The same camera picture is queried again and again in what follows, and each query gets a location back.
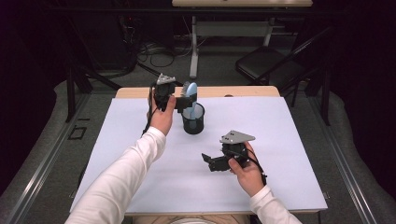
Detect light blue hairbrush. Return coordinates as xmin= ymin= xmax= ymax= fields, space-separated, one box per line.
xmin=181 ymin=80 xmax=199 ymax=122

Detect black floor cables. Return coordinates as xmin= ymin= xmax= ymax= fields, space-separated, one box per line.
xmin=136 ymin=40 xmax=188 ymax=88

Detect left hand-held gripper black cable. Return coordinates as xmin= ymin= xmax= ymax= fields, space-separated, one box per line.
xmin=141 ymin=83 xmax=157 ymax=136

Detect black metal stand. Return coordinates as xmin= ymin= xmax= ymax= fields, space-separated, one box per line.
xmin=320 ymin=27 xmax=332 ymax=126
xmin=64 ymin=18 xmax=122 ymax=123

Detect right hand-held gripper black cable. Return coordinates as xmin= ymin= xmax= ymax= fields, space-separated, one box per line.
xmin=230 ymin=148 xmax=268 ymax=187

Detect person's right hand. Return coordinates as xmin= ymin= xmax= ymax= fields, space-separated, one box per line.
xmin=228 ymin=141 xmax=265 ymax=198

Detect person's left hand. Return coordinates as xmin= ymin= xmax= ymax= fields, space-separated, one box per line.
xmin=147 ymin=94 xmax=177 ymax=137

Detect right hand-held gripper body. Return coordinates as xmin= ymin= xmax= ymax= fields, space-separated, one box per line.
xmin=208 ymin=130 xmax=256 ymax=173

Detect dark equipment tower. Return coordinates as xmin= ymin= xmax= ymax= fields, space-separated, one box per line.
xmin=118 ymin=15 xmax=144 ymax=74

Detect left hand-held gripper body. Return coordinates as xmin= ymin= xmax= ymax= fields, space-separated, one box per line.
xmin=153 ymin=73 xmax=181 ymax=114

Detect hand-held gripper black cable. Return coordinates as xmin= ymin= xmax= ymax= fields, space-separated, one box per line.
xmin=230 ymin=148 xmax=268 ymax=187
xmin=141 ymin=83 xmax=157 ymax=136

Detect wooden table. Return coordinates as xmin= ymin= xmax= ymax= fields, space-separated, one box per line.
xmin=75 ymin=86 xmax=321 ymax=217

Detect person's white shirt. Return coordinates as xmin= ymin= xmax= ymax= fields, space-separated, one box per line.
xmin=171 ymin=217 xmax=219 ymax=224

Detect black folding chair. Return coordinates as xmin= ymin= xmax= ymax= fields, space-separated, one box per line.
xmin=234 ymin=26 xmax=332 ymax=108

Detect white-legged wooden desk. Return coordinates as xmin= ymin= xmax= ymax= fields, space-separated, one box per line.
xmin=171 ymin=0 xmax=314 ymax=79

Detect person's beige trousers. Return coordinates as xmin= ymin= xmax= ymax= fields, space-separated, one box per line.
xmin=132 ymin=214 xmax=251 ymax=224

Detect black mesh pen cup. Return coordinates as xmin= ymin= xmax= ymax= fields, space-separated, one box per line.
xmin=181 ymin=102 xmax=205 ymax=135

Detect aluminium floor rail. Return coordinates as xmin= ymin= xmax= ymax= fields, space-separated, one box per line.
xmin=306 ymin=96 xmax=379 ymax=224
xmin=4 ymin=92 xmax=92 ymax=224

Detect white table cover board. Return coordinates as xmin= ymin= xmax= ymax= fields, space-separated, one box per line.
xmin=70 ymin=96 xmax=329 ymax=216

